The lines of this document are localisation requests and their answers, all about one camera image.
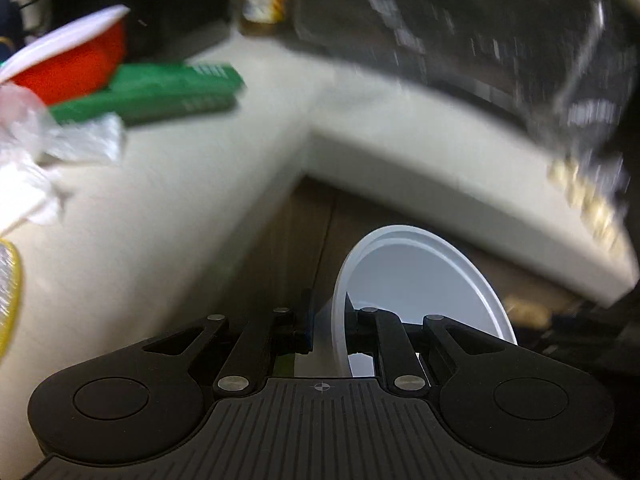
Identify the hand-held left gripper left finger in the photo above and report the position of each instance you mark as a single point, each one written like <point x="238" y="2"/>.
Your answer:
<point x="301" y="335"/>

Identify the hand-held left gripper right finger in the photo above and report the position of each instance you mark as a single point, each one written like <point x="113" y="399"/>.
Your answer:
<point x="382" y="345"/>

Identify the white plastic cup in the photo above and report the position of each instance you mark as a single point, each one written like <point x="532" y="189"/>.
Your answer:
<point x="425" y="280"/>

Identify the pile of garlic cloves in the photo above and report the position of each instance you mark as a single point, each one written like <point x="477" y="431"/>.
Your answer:
<point x="585" y="205"/>

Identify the green cardboard box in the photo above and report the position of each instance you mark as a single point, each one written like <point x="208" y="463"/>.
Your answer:
<point x="150" y="106"/>
<point x="170" y="77"/>

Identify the clear plastic wrapper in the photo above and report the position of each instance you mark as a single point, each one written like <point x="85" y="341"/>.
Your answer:
<point x="85" y="140"/>

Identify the yellow-rimmed clear plastic item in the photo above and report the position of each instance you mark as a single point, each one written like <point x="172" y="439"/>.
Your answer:
<point x="11" y="290"/>

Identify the jar with orange lid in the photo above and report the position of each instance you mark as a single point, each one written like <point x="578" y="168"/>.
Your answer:
<point x="262" y="2"/>

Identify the red bowl with white lid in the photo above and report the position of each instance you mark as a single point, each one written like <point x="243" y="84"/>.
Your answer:
<point x="65" y="67"/>

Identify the black box appliance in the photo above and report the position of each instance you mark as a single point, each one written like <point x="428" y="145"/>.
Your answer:
<point x="165" y="5"/>

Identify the round dark blue device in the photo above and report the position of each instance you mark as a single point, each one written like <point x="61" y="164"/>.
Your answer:
<point x="7" y="25"/>

